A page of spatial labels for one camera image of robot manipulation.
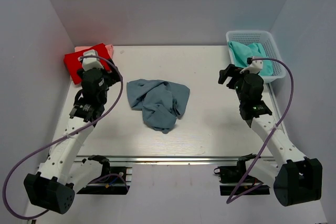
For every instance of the folded pink t-shirt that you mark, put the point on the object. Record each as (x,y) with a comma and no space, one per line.
(109,48)

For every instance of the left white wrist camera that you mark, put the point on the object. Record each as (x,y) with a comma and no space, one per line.
(89,60)

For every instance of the aluminium table rail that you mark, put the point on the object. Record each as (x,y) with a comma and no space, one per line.
(211,130)

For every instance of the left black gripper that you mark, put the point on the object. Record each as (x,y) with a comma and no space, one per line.
(113,77)

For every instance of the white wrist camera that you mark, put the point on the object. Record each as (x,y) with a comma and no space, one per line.
(255,65)
(89,60)

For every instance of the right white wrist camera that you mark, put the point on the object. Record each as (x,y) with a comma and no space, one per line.
(255,65)

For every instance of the white plastic basket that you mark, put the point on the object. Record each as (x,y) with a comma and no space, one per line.
(265,38)

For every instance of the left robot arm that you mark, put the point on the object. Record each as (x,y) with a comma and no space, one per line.
(55,184)

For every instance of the folded red t-shirt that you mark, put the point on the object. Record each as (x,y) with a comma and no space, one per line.
(73,64)

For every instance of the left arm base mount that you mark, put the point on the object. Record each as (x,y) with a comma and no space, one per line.
(113,180)

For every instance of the teal t-shirt in basket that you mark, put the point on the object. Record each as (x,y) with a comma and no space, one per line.
(241,52)

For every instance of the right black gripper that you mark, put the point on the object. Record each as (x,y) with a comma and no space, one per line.
(231,71)

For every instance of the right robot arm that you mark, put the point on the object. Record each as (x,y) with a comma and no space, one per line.
(296,178)

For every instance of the grey-blue t-shirt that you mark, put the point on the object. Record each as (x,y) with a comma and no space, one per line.
(161,102)

